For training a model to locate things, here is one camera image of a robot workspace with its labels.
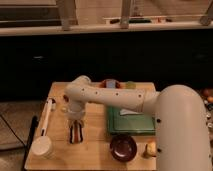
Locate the striped eraser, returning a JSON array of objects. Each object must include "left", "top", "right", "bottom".
[{"left": 69, "top": 121, "right": 83, "bottom": 144}]

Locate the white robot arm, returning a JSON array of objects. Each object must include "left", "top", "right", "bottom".
[{"left": 64, "top": 75, "right": 212, "bottom": 171}]

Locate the white paper cup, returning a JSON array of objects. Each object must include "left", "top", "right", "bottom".
[{"left": 31, "top": 136, "right": 53, "bottom": 158}]

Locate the white marker pen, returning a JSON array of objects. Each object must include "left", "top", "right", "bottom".
[{"left": 41, "top": 98, "right": 56, "bottom": 136}]

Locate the wooden board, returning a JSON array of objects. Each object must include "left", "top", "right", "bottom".
[{"left": 25, "top": 82, "right": 156, "bottom": 171}]

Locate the red blue object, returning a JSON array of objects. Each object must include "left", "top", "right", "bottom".
[{"left": 100, "top": 79, "right": 121, "bottom": 88}]

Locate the dark red bowl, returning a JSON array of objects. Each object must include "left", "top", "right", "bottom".
[{"left": 110, "top": 134, "right": 137, "bottom": 162}]

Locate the yellow green block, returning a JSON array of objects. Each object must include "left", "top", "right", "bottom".
[{"left": 125, "top": 81, "right": 136, "bottom": 89}]

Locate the green tray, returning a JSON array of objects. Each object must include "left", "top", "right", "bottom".
[{"left": 106, "top": 107, "right": 155, "bottom": 136}]

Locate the yellow toy fruit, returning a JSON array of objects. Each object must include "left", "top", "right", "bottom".
[{"left": 143, "top": 141, "right": 156, "bottom": 157}]

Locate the small bottles group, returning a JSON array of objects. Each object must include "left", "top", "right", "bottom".
[{"left": 201, "top": 88, "right": 213, "bottom": 132}]

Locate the black cable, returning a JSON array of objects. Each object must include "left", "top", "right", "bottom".
[{"left": 0, "top": 113, "right": 38, "bottom": 171}]

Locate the wooden rail frame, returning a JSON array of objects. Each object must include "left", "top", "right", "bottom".
[{"left": 0, "top": 0, "right": 213, "bottom": 36}]

